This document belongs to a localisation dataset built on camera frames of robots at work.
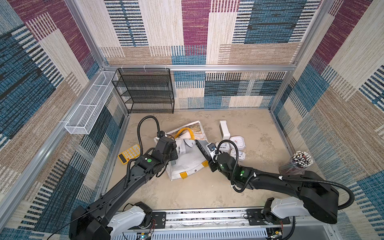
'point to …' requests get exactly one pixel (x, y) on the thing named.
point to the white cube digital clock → (224, 130)
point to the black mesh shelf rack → (145, 90)
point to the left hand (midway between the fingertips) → (174, 149)
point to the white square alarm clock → (239, 141)
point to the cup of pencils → (300, 161)
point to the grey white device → (203, 145)
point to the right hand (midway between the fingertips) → (211, 154)
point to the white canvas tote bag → (190, 158)
